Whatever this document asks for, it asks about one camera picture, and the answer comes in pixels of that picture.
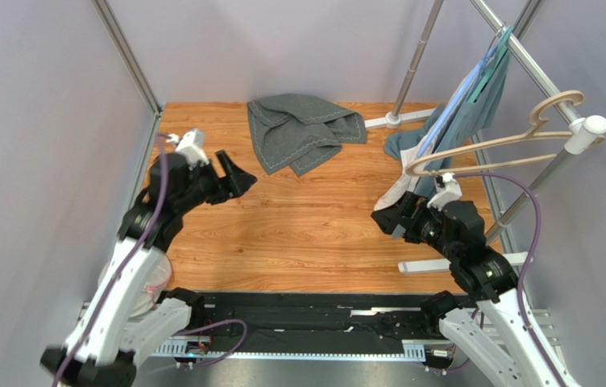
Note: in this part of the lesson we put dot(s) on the teal hanging garment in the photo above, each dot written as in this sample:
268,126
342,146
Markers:
476,113

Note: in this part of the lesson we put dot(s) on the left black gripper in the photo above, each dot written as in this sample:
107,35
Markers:
225,188

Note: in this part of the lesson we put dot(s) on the white mesh laundry bag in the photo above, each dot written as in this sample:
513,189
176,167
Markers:
156,282

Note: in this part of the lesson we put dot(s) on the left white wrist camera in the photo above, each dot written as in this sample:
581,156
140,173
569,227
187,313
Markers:
190,145

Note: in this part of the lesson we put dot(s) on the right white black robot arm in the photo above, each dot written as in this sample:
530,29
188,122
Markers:
456,231

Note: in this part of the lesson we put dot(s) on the wooden clothes hanger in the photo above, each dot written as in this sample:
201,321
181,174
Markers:
582,134

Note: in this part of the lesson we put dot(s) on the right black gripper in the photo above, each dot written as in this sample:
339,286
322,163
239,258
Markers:
407,218

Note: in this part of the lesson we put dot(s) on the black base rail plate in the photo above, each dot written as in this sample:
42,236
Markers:
315,323

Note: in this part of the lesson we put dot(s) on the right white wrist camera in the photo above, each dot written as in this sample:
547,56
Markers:
448,190

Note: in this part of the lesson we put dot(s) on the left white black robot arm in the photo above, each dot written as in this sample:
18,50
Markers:
104,349

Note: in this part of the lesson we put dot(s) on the blue clothes hanger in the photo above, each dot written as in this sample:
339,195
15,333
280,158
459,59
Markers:
462,92

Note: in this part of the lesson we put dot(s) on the metal clothes rack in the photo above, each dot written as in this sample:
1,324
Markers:
560,116

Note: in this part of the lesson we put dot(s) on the grey stitched cloth napkin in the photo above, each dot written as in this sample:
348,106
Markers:
300,132

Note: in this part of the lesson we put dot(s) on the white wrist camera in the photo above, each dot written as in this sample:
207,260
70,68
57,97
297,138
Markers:
190,145
448,190

